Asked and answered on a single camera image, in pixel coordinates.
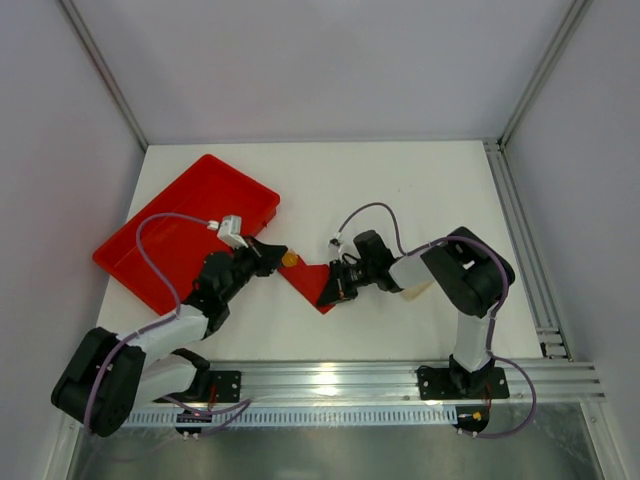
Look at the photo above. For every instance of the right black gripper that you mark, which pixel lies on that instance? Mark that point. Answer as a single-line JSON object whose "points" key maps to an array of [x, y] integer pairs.
{"points": [[343, 279]]}

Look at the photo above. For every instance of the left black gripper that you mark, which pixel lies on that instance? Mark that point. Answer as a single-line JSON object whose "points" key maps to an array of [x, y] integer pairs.
{"points": [[257, 258]]}

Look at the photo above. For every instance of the yellow plastic spoon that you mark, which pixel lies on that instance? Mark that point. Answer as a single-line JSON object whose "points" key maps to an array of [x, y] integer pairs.
{"points": [[290, 259]]}

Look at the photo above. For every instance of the red paper napkin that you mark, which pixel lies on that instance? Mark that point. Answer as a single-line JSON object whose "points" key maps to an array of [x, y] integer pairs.
{"points": [[308, 280]]}

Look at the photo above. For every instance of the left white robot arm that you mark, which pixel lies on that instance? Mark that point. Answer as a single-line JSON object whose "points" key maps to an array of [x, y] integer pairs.
{"points": [[109, 375]]}

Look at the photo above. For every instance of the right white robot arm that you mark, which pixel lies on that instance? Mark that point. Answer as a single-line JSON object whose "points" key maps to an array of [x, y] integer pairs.
{"points": [[473, 277]]}

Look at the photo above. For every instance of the cream utensil case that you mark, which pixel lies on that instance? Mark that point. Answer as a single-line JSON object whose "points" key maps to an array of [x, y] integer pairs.
{"points": [[411, 293]]}

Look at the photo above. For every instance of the red plastic tray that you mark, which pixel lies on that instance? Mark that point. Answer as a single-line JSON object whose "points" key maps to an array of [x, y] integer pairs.
{"points": [[210, 189]]}

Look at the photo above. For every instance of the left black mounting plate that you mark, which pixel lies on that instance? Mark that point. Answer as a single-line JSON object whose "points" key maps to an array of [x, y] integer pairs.
{"points": [[224, 386]]}

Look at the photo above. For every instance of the black mounting plate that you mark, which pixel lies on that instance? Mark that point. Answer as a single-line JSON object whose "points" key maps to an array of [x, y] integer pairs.
{"points": [[224, 386], [436, 384]]}

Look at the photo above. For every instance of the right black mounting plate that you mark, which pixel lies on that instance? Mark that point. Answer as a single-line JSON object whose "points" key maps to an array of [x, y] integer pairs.
{"points": [[436, 384]]}

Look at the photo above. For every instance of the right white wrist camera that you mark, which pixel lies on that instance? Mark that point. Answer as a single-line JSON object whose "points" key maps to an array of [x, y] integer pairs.
{"points": [[336, 242]]}

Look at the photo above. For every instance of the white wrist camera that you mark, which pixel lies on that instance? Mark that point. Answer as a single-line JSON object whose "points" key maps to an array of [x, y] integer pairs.
{"points": [[336, 242], [228, 231]]}

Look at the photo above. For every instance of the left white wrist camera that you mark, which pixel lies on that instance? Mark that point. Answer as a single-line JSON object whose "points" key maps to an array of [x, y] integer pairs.
{"points": [[228, 231]]}

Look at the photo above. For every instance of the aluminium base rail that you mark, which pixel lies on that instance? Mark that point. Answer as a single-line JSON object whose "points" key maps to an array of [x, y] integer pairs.
{"points": [[395, 383]]}

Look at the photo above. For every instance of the slotted white cable duct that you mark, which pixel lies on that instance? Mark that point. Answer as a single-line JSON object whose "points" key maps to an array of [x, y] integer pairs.
{"points": [[299, 416]]}

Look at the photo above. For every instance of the right aluminium side rail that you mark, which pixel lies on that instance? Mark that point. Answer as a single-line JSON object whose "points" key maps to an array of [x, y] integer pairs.
{"points": [[543, 307]]}

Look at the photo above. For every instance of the left aluminium frame post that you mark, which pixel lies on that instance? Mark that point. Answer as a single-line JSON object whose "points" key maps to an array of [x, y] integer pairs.
{"points": [[100, 65]]}

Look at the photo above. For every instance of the aluminium frame post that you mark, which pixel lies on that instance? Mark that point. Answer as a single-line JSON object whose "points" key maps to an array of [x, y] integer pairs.
{"points": [[100, 65], [570, 22]]}

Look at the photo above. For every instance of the right aluminium frame post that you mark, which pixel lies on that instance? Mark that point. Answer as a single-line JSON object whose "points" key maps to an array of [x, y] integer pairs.
{"points": [[570, 22]]}

